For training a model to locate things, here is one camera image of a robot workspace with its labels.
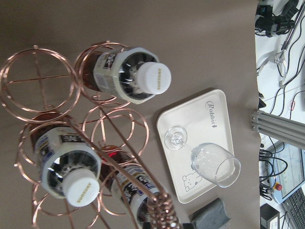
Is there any blue teach pendant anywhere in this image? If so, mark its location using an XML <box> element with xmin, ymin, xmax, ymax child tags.
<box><xmin>266</xmin><ymin>141</ymin><xmax>305</xmax><ymax>204</ymax></box>

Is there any clear wine glass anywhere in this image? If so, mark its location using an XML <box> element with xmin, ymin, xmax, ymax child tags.
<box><xmin>164</xmin><ymin>126</ymin><xmax>241</xmax><ymax>188</ymax></box>

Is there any aluminium frame post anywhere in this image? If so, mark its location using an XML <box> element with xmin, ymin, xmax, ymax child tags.
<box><xmin>252</xmin><ymin>110</ymin><xmax>305</xmax><ymax>150</ymax></box>

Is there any copper wire bottle basket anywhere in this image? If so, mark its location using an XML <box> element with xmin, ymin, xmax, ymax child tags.
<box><xmin>0</xmin><ymin>41</ymin><xmax>182</xmax><ymax>229</ymax></box>

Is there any cream rectangular tray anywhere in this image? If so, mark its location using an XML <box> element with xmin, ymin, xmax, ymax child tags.
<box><xmin>157</xmin><ymin>89</ymin><xmax>234</xmax><ymax>204</ymax></box>

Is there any grey folded cloth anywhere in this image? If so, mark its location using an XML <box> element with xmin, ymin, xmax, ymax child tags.
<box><xmin>191</xmin><ymin>198</ymin><xmax>231</xmax><ymax>229</ymax></box>

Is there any tea bottle white cap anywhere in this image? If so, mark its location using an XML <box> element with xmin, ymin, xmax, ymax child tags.
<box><xmin>80</xmin><ymin>47</ymin><xmax>172</xmax><ymax>104</ymax></box>

